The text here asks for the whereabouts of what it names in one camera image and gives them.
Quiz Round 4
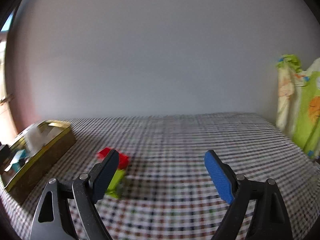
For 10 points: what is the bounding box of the cyan toy brick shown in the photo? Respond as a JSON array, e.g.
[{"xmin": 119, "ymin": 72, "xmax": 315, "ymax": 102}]
[{"xmin": 5, "ymin": 149, "xmax": 28, "ymax": 172}]

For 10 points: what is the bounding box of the lime green toy brick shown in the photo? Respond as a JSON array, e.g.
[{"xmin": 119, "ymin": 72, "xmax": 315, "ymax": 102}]
[{"xmin": 105, "ymin": 169, "xmax": 126, "ymax": 199}]

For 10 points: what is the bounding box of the white rectangular box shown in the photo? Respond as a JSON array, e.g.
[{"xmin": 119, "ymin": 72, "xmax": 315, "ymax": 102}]
[{"xmin": 24, "ymin": 126, "xmax": 60, "ymax": 155}]

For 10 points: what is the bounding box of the red toy brick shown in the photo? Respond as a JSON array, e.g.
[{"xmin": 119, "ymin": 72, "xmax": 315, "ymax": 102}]
[{"xmin": 96, "ymin": 147, "xmax": 129, "ymax": 170}]

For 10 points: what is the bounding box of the wooden door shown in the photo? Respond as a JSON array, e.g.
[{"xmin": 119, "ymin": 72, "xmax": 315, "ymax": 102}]
[{"xmin": 1, "ymin": 9, "xmax": 17, "ymax": 145}]

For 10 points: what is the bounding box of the gold metal tin box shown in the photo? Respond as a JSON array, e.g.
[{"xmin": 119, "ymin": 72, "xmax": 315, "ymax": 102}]
[{"xmin": 1, "ymin": 120, "xmax": 76, "ymax": 205}]

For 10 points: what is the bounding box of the checkered tablecloth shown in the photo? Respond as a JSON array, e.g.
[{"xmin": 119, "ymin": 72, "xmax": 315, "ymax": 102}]
[{"xmin": 1, "ymin": 113, "xmax": 319, "ymax": 239}]

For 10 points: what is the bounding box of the green yellow hanging cloth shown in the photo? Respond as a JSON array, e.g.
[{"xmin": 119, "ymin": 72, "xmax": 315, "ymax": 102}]
[{"xmin": 276, "ymin": 54, "xmax": 319, "ymax": 159}]

